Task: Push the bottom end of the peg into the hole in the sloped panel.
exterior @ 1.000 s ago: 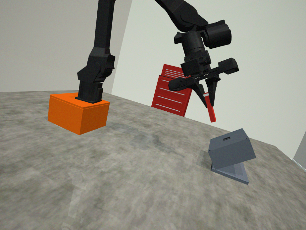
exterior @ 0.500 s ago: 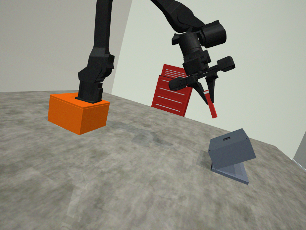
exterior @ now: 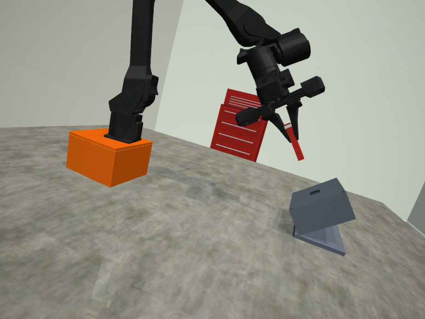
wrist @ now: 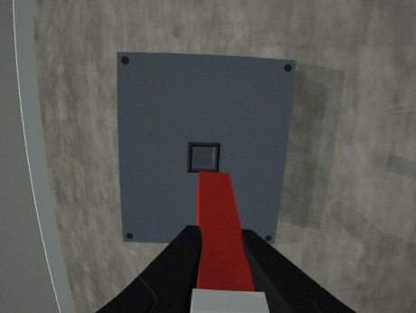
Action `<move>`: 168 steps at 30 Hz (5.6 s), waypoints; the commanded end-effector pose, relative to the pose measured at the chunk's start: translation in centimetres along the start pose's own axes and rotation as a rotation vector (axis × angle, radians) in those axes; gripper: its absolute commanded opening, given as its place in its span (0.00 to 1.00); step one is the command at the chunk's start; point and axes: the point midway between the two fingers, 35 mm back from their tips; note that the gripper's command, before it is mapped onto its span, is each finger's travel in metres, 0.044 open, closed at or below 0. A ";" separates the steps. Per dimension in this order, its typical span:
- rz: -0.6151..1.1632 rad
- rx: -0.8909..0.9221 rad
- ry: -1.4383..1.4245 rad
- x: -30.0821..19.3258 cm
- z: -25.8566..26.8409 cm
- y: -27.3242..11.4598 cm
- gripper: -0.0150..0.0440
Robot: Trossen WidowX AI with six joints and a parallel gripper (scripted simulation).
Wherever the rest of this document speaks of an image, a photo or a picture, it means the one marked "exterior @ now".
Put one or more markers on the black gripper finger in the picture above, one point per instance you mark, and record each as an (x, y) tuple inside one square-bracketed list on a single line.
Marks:
[(293, 114), (277, 121)]

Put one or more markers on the dark blue-grey panel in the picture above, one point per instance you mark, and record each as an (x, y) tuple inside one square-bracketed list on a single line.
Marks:
[(316, 211)]

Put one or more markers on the red square peg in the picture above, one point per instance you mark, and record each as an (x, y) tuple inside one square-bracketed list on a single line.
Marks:
[(294, 142)]

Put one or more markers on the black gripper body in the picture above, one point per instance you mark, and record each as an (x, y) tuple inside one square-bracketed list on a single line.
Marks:
[(309, 88)]

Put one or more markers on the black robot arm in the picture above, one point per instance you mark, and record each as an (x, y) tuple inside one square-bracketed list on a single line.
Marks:
[(248, 28)]

